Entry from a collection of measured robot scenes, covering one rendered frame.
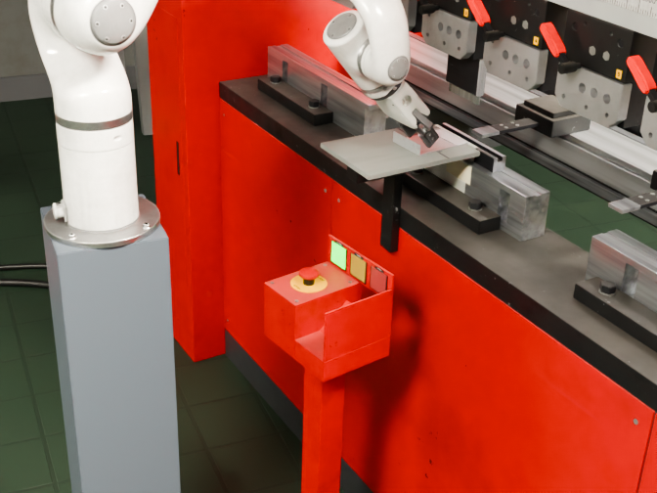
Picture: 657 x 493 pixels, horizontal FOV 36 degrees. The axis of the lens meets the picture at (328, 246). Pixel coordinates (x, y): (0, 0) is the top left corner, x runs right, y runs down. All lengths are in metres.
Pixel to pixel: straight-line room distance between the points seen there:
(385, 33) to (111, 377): 0.75
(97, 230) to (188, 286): 1.36
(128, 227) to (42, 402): 1.41
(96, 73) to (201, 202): 1.31
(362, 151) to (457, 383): 0.50
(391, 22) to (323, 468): 0.93
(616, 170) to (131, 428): 1.08
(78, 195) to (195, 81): 1.13
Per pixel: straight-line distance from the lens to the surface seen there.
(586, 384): 1.77
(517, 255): 1.94
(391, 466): 2.41
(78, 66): 1.64
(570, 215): 4.20
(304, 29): 2.87
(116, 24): 1.52
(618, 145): 2.21
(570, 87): 1.80
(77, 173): 1.65
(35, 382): 3.13
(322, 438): 2.11
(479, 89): 2.06
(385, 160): 1.98
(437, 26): 2.07
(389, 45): 1.79
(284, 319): 1.96
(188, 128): 2.79
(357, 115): 2.40
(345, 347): 1.91
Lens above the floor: 1.77
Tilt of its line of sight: 28 degrees down
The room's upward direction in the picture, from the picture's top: 2 degrees clockwise
